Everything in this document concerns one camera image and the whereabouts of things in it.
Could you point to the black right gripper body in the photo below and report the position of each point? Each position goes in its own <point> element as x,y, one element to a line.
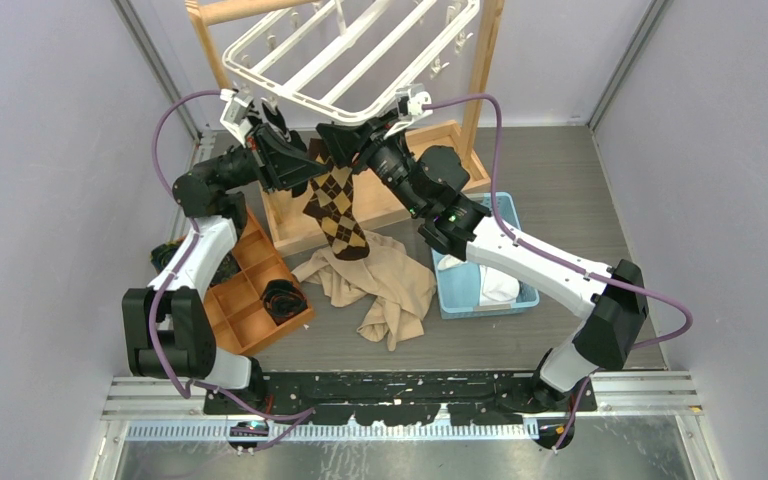
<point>389,161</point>

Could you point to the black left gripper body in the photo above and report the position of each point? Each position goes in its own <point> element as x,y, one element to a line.
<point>248,158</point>

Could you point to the black white-striped sock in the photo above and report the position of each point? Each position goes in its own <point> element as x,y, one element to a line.
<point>292,166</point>

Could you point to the brown argyle sock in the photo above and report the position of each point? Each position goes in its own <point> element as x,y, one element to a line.
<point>331,205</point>

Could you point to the white plastic clip hanger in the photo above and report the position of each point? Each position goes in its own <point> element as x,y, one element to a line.
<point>349,60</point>

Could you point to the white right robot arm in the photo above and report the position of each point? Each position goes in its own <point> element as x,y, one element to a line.
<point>605,298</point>

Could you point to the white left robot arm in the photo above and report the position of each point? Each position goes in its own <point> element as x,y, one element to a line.
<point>167,330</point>

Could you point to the wooden hanger stand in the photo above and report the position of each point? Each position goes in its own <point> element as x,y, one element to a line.
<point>374,206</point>

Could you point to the rolled dark patterned sock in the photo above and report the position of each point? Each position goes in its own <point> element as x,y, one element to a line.
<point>161,255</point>

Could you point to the rolled black sock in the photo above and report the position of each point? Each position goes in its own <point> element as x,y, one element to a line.
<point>282,300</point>

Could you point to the beige crumpled cloth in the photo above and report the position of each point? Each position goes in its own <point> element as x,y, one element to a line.
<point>402,288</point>

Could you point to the orange compartment tray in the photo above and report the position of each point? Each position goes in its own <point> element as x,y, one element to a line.
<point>235,310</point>

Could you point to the white black-striped sock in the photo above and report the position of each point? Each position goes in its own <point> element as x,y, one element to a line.
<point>496,287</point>

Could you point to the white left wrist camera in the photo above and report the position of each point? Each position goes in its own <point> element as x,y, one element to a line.
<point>239,115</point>

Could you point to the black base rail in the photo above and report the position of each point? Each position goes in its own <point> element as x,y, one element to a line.
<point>401,398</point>

